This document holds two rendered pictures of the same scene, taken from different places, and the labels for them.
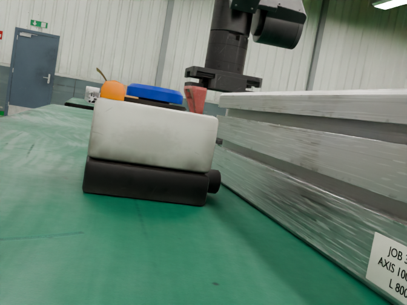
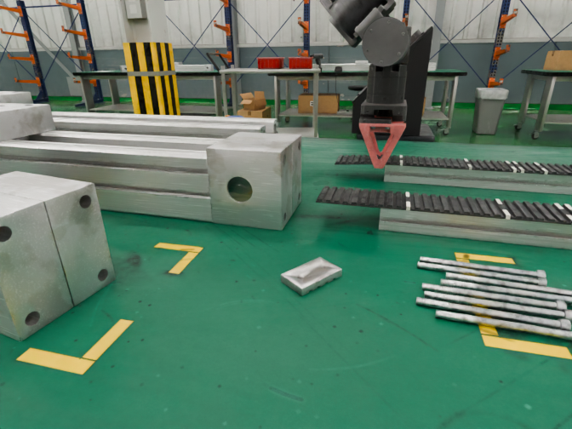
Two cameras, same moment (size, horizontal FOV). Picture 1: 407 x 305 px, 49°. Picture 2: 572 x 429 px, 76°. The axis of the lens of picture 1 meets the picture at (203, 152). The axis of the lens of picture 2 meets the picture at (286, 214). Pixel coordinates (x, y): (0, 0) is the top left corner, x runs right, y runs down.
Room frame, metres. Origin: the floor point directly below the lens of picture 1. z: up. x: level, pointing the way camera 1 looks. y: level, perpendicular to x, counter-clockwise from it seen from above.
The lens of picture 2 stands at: (0.81, -0.60, 0.97)
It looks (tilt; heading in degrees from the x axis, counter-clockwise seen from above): 23 degrees down; 120
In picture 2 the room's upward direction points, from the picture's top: 1 degrees counter-clockwise
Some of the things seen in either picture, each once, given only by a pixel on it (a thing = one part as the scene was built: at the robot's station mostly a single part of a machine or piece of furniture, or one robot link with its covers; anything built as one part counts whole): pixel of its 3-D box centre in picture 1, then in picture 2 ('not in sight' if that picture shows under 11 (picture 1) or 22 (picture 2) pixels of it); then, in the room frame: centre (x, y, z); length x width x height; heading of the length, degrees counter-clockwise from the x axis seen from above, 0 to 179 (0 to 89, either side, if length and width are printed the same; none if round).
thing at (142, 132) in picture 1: (158, 147); not in sight; (0.32, 0.03, 0.81); 0.10 x 0.08 x 0.06; 104
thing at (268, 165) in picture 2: not in sight; (261, 174); (0.55, -0.22, 0.83); 0.12 x 0.09 x 0.10; 104
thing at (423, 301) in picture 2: not in sight; (488, 312); (0.83, -0.32, 0.78); 0.11 x 0.01 x 0.01; 10
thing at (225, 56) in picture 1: (225, 60); (386, 89); (0.65, -0.01, 0.92); 0.10 x 0.07 x 0.07; 104
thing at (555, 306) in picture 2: not in sight; (489, 296); (0.83, -0.30, 0.78); 0.11 x 0.01 x 0.01; 11
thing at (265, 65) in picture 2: not in sight; (268, 107); (-1.23, 2.59, 0.50); 1.03 x 0.55 x 1.01; 28
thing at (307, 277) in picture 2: not in sight; (311, 275); (0.69, -0.34, 0.78); 0.05 x 0.03 x 0.01; 69
